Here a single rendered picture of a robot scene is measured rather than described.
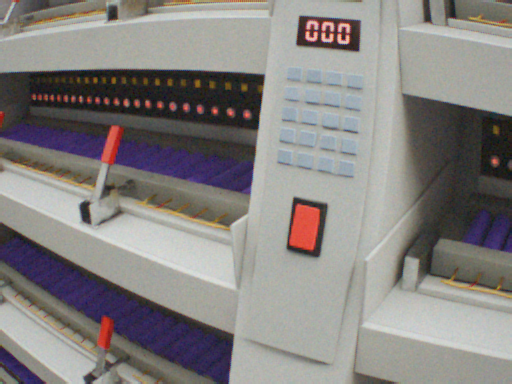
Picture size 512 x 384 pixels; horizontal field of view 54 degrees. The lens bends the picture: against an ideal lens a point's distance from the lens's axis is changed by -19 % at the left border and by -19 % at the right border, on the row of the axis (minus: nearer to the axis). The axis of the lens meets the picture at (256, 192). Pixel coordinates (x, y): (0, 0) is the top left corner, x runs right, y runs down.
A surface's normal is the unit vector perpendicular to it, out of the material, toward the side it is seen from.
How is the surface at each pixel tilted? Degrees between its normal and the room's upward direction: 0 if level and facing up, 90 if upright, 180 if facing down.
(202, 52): 108
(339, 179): 90
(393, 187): 90
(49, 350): 18
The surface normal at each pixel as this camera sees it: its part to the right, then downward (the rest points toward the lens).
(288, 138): -0.56, 0.06
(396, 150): 0.82, 0.18
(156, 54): -0.57, 0.36
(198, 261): -0.06, -0.92
